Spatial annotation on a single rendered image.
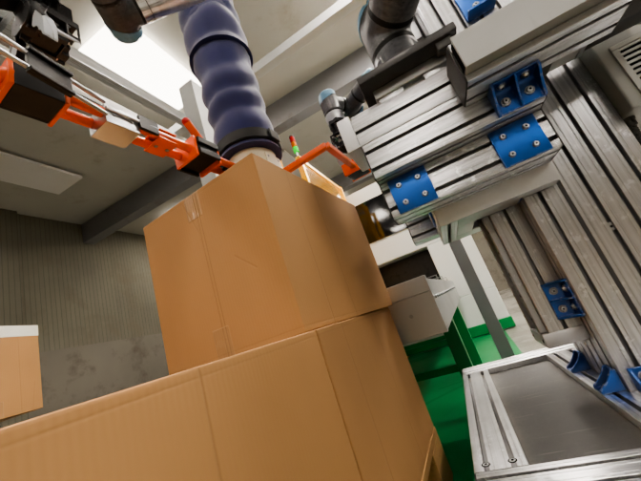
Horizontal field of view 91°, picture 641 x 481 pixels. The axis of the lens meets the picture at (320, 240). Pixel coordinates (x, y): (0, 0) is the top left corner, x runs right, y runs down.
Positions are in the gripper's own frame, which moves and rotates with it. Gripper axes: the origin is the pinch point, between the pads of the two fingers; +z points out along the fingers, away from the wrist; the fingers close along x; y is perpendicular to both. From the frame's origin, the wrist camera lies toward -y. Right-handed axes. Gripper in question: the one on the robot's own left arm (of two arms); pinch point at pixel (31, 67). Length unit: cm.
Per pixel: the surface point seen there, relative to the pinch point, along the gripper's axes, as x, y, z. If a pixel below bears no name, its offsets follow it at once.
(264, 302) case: -12, 30, 50
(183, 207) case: 3.9, 29.6, 20.0
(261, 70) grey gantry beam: 59, 220, -209
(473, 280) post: -43, 155, 60
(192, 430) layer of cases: -23, 0, 63
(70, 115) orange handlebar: 2.0, 6.3, 5.6
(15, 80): -2.2, -3.0, 6.8
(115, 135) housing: 0.9, 13.7, 7.8
